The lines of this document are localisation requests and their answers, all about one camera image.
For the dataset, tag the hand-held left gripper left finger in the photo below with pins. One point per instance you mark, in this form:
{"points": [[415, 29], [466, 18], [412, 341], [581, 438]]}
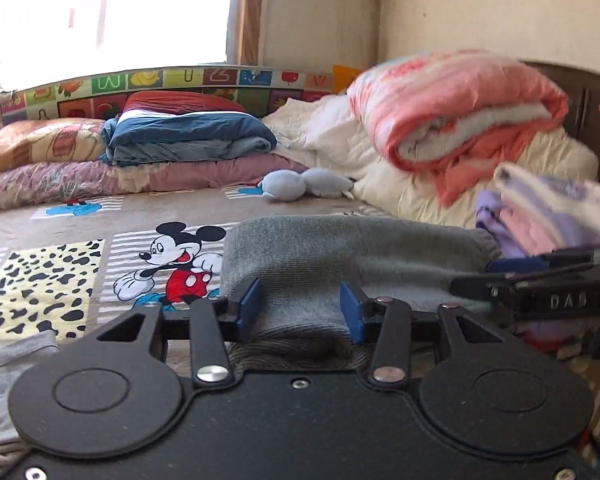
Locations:
{"points": [[247, 310]]}

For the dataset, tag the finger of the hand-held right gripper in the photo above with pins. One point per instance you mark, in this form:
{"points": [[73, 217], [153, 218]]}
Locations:
{"points": [[540, 297], [517, 265]]}

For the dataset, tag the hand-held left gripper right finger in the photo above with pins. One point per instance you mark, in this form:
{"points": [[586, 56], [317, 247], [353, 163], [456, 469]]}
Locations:
{"points": [[352, 312]]}

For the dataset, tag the grey knit pants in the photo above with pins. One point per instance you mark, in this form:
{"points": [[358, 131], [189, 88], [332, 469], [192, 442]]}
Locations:
{"points": [[330, 260]]}

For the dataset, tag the pile of folded clothes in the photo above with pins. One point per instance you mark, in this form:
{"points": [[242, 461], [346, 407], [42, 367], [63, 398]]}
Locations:
{"points": [[540, 215]]}

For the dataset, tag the pale grey soft bundle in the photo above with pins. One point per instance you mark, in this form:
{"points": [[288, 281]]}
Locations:
{"points": [[300, 185]]}

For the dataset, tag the dark wooden headboard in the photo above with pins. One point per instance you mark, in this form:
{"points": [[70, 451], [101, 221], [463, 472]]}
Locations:
{"points": [[590, 110]]}

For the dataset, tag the cartoon mouse printed blanket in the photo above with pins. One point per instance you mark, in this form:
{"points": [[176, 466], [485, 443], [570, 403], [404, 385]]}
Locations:
{"points": [[80, 265]]}

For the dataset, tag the coral pink fleece blanket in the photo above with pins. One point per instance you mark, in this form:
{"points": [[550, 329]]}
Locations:
{"points": [[445, 105]]}

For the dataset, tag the pink floral quilt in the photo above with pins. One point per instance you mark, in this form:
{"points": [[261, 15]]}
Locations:
{"points": [[130, 175]]}

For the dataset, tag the blue folded blanket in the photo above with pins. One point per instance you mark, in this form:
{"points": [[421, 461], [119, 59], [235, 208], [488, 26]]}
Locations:
{"points": [[190, 137]]}

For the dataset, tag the white quilt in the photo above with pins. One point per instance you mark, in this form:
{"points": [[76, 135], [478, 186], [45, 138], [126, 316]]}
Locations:
{"points": [[325, 130]]}

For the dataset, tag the red pillow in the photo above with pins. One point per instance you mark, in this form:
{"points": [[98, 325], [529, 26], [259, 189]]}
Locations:
{"points": [[180, 102]]}

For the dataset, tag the colourful alphabet foam mat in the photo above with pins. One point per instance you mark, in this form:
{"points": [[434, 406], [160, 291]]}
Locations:
{"points": [[180, 80]]}

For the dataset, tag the light grey garment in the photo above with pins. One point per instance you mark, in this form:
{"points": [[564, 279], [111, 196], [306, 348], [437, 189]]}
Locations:
{"points": [[10, 390]]}

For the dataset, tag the orange printed pillow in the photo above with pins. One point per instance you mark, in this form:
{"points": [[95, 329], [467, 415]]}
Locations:
{"points": [[40, 142]]}

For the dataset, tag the wooden framed window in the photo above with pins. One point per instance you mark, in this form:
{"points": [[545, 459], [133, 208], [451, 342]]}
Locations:
{"points": [[105, 15]]}

